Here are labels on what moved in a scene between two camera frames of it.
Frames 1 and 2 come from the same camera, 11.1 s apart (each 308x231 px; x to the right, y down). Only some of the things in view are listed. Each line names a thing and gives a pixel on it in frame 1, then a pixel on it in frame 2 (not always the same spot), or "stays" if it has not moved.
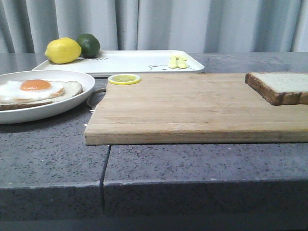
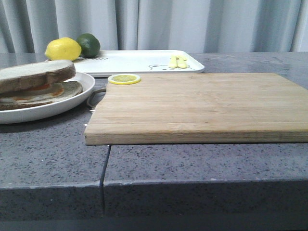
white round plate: [24, 115] stays
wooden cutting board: [176, 108] stays
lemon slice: [124, 79] stays
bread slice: [279, 88] to [31, 76]
